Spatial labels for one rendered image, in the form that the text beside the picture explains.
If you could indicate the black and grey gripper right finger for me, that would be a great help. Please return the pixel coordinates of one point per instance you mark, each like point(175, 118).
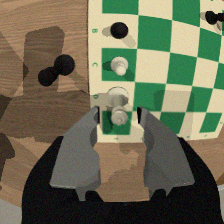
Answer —
point(172, 164)

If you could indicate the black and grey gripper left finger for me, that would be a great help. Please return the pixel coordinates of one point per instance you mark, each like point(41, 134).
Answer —
point(67, 169)

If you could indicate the white pawn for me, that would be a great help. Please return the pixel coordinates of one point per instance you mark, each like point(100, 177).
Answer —
point(120, 64)

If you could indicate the green and cream chessboard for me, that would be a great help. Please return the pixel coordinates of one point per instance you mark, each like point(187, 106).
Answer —
point(175, 66)

